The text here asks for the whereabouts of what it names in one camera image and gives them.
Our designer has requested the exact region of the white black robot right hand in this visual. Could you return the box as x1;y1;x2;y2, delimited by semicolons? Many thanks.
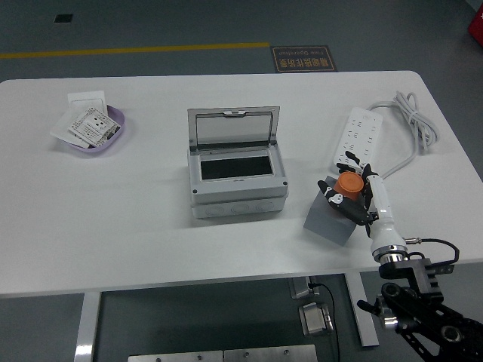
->
317;150;409;261

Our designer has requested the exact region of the orange cylinder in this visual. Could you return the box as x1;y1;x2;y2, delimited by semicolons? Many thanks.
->
334;172;365;203

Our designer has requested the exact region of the grey junction box with lid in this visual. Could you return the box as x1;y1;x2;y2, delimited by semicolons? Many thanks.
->
186;106;290;220

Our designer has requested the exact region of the grey cube with round hole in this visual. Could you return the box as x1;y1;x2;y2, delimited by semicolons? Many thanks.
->
303;175;359;248

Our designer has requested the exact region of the silver metal box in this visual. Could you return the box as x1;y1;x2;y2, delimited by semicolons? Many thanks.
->
298;301;335;337

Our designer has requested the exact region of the white table leg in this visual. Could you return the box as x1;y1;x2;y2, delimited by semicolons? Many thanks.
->
343;273;380;348
74;292;102;362

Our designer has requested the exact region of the white power strip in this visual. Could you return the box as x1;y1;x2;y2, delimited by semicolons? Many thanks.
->
331;106;384;174

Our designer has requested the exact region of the grey metal plate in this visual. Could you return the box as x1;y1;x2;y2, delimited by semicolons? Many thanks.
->
128;350;224;362
223;344;318;362

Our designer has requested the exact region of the black orange floor sign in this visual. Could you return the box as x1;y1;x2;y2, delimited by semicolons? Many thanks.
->
270;45;337;73

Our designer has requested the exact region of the red object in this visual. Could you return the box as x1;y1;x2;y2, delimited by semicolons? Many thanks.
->
467;9;483;38

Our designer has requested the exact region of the white socket panel printed label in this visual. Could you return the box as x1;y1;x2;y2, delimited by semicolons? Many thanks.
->
67;107;122;149

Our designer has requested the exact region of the flat white plate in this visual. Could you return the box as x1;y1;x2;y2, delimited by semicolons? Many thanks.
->
50;107;90;150

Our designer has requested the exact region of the thin black cable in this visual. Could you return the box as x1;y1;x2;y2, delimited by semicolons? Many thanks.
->
308;277;340;362

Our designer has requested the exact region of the silver metal bracket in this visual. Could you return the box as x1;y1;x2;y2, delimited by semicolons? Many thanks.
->
288;277;321;300

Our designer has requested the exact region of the white power strip cable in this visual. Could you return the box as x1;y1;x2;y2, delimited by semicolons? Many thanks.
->
368;90;441;180

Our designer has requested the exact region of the plain white switch panel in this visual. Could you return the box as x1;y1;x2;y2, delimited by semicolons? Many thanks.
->
67;90;108;114

